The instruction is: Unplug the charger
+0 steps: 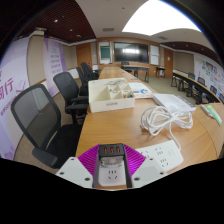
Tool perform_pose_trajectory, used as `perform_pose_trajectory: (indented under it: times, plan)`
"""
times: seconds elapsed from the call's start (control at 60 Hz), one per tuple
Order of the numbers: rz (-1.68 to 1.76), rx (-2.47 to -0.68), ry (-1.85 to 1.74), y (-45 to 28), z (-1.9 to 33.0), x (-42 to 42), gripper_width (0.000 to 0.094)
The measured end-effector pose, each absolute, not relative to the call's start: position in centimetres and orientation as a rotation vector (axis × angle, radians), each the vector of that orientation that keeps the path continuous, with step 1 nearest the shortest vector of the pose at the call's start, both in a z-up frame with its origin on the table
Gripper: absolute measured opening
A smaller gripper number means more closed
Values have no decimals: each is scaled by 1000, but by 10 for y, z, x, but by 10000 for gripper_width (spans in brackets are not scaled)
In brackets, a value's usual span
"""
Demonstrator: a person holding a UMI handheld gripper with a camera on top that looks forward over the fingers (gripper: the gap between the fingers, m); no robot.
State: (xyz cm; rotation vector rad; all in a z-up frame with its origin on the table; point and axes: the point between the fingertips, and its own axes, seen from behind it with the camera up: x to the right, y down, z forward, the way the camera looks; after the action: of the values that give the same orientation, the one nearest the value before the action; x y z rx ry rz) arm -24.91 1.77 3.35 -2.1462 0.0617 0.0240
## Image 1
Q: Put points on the large black wall screen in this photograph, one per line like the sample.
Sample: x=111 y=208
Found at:
x=131 y=52

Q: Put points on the white power strip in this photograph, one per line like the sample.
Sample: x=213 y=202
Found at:
x=163 y=155

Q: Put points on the white compartment organizer box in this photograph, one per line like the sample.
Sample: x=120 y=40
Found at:
x=110 y=103

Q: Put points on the colourful wall poster display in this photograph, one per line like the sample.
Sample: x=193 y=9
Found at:
x=211 y=71

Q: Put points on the white marker pack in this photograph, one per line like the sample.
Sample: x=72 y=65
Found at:
x=206 y=110

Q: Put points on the small wooden side desk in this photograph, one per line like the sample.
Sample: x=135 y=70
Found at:
x=160 y=69

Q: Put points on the green whiteboard panel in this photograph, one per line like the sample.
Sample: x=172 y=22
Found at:
x=105 y=52

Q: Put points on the group of black chairs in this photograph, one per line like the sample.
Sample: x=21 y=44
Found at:
x=201 y=81

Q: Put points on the green booklet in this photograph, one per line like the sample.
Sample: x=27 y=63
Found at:
x=215 y=115

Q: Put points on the bright ceiling light panel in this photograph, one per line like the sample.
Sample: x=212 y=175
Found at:
x=156 y=18

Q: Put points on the long curved wooden table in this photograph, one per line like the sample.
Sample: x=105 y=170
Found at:
x=193 y=86

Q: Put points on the wide purple wall banner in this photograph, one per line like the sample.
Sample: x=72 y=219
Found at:
x=11 y=83

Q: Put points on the black charger block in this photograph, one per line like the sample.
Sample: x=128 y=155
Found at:
x=111 y=150

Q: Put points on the white paper sheet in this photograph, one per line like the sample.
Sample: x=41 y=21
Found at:
x=136 y=86

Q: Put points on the narrow purple wall banner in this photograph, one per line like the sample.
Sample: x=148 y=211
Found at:
x=55 y=63

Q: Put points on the wooden door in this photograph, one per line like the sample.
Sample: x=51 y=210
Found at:
x=168 y=61
x=83 y=55

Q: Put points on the small white blue box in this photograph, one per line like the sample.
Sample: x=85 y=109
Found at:
x=143 y=94

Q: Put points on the wooden desk with dark legs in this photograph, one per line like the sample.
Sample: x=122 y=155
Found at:
x=136 y=68

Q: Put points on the white whiteboard panel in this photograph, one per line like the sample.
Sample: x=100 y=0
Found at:
x=154 y=55

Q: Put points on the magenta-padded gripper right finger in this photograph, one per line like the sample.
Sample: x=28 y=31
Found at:
x=148 y=173

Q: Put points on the black mesh office chair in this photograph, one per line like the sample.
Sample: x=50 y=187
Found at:
x=65 y=85
x=81 y=76
x=87 y=70
x=36 y=113

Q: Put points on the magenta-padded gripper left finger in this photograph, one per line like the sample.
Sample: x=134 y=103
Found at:
x=71 y=170

